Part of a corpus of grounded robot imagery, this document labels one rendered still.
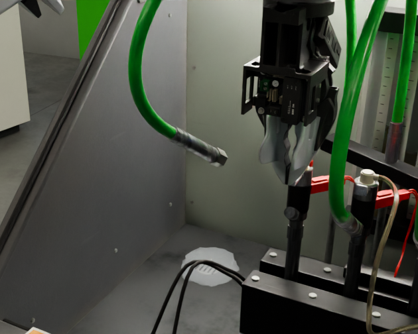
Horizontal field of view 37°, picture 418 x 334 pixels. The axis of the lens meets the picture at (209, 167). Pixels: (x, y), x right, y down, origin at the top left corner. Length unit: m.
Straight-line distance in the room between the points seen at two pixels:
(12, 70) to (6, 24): 0.27
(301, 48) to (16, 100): 3.37
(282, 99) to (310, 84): 0.03
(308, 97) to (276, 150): 0.12
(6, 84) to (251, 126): 2.86
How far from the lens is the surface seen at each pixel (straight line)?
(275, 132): 0.70
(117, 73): 0.94
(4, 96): 3.86
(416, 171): 0.89
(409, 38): 0.84
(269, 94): 0.64
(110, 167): 0.96
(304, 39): 0.62
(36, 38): 5.78
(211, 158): 0.75
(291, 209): 0.76
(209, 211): 1.21
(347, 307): 0.80
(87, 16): 3.83
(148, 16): 0.64
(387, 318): 0.80
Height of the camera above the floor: 1.46
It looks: 25 degrees down
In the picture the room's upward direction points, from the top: 1 degrees clockwise
